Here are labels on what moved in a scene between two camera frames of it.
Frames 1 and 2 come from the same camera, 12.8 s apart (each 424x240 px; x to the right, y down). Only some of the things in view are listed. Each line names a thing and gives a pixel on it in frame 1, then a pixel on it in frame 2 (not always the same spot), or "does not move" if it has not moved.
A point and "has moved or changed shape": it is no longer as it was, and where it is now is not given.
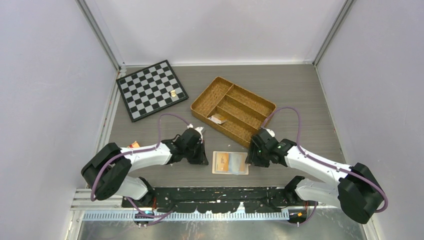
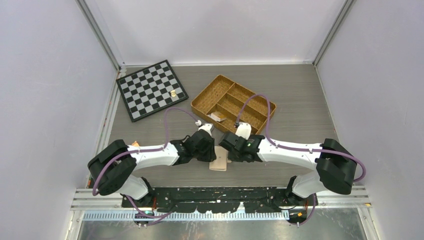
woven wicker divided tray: [246, 112] does not move
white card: [216, 120] has moved or changed shape
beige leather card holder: [230, 162] has moved or changed shape
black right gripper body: [258, 156] → [234, 156]
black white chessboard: [148, 91] does not move
